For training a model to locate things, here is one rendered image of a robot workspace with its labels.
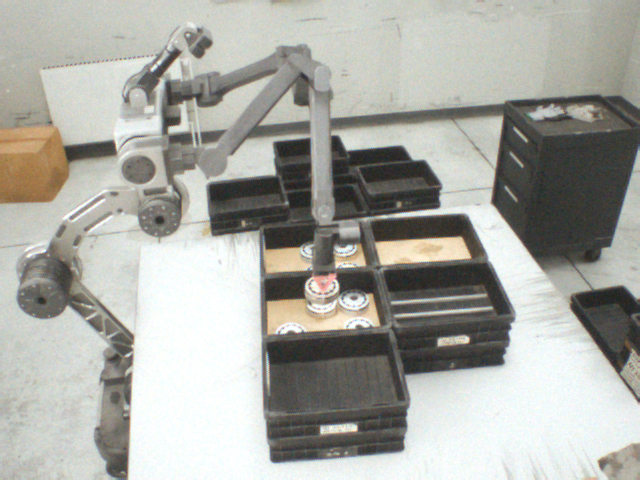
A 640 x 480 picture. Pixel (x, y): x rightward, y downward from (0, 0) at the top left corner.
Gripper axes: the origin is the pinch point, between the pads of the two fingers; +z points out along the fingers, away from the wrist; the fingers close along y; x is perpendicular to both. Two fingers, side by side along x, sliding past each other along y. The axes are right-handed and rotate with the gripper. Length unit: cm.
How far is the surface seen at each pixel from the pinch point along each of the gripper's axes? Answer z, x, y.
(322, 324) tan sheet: 21.8, -0.9, 4.8
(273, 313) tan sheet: 22.7, 15.1, 11.7
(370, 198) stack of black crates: 49, -35, 123
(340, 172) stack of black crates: 56, -24, 162
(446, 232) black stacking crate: 18, -53, 49
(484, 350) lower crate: 24, -53, -8
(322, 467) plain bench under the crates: 34, 2, -42
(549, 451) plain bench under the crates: 31, -65, -44
